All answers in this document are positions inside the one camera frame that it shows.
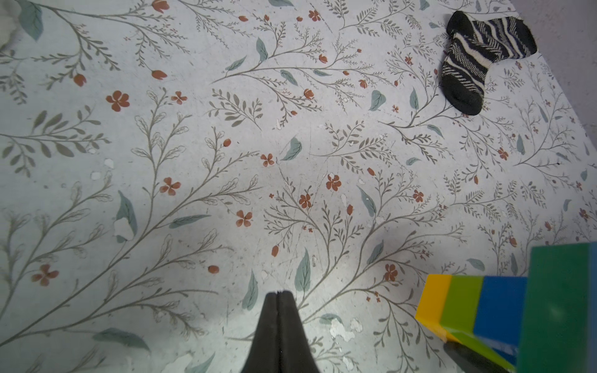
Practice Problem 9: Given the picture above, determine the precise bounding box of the yellow small lego brick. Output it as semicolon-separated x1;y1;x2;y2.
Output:
415;274;456;342

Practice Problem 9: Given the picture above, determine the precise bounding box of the black grey striped sock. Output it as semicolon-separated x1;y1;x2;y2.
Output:
441;11;537;116

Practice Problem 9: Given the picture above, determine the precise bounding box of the white plush teddy bear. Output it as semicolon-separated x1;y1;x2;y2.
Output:
0;0;20;48

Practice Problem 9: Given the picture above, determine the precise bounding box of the lime green small lego brick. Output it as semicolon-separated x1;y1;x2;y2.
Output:
441;276;516;371

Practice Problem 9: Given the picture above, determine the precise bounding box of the light blue long lego brick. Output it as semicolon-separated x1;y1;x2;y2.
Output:
587;242;597;373

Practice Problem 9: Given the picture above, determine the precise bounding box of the dark blue small lego brick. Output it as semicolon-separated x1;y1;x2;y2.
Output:
474;276;527;365

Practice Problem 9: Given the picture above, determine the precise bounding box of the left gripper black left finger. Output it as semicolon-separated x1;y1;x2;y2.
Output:
241;292;280;373

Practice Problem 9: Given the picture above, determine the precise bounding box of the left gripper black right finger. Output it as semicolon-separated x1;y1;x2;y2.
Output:
278;291;320;373

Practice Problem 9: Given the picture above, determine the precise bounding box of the green long lego brick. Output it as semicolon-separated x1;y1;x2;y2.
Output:
516;243;590;372

